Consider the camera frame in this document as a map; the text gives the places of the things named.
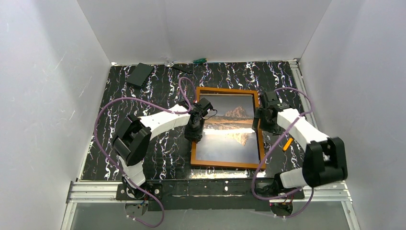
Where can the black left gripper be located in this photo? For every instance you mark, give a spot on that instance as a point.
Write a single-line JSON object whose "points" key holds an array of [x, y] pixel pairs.
{"points": [[194, 133]]}

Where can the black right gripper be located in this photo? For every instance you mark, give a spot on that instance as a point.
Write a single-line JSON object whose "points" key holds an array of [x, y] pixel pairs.
{"points": [[262, 122]]}

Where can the mountain landscape photo print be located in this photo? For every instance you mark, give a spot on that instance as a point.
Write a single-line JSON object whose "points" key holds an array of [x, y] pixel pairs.
{"points": [[227, 133]]}

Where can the orange screwdriver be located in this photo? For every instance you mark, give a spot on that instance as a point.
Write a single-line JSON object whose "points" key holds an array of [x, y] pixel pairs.
{"points": [[287, 144]]}

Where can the orange wooden picture frame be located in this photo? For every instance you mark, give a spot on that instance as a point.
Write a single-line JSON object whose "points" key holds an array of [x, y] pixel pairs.
{"points": [[202, 90]]}

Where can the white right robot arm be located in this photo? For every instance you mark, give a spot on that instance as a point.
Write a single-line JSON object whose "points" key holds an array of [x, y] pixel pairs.
{"points": [[324, 158]]}

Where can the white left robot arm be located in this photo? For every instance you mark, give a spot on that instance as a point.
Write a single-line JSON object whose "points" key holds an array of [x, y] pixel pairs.
{"points": [[132, 139]]}

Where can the black flat tool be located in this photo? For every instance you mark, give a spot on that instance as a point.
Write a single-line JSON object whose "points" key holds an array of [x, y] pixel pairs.
{"points": [[182, 69]]}

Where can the black rectangular box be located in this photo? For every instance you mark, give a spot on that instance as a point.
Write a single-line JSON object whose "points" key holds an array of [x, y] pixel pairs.
{"points": [[139, 75]]}

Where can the aluminium rail right side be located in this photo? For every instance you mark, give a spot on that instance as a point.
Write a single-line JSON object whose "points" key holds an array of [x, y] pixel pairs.
{"points": [[299, 100]]}

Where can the aluminium rail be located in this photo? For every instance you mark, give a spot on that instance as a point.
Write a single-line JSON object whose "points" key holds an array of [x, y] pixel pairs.
{"points": [[299, 100], [100, 191]]}

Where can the green handled screwdriver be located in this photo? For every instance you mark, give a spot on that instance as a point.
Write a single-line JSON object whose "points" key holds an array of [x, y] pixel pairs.
{"points": [[200, 61]]}

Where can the aluminium rail front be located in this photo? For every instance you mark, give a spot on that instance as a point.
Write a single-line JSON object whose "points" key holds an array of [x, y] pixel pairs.
{"points": [[100, 191]]}

